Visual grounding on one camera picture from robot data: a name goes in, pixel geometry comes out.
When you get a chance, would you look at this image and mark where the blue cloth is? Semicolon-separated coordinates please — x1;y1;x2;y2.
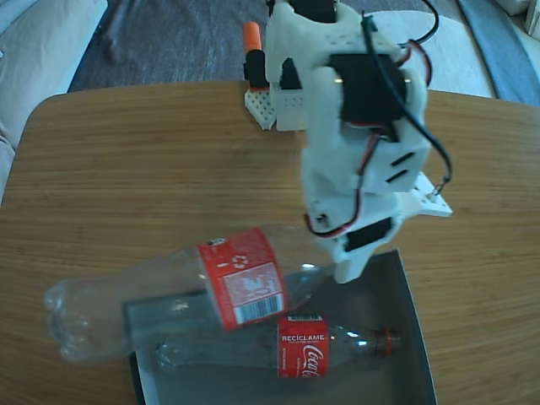
457;0;540;106

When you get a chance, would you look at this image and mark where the orange black table clamp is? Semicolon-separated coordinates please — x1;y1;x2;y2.
242;20;271;92

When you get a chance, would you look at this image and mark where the black camera cable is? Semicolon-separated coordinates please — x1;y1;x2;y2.
360;0;453;195

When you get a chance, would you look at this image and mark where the grey textured rug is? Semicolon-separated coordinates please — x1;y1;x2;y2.
67;0;494;94

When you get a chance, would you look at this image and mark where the white cushion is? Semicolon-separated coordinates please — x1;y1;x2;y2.
0;0;109;203

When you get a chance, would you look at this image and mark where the clear bottle Coca-Cola red label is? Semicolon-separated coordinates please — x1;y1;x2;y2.
151;314;402;381

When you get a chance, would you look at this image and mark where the white cloth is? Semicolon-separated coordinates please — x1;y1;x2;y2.
358;10;494;100

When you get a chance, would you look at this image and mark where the grey cardboard box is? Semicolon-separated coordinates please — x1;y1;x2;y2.
121;248;440;405

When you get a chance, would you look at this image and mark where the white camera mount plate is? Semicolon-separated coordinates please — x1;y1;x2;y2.
398;170;453;219

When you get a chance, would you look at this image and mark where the clear bottle barcode red label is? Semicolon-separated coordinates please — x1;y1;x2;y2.
44;226;338;364

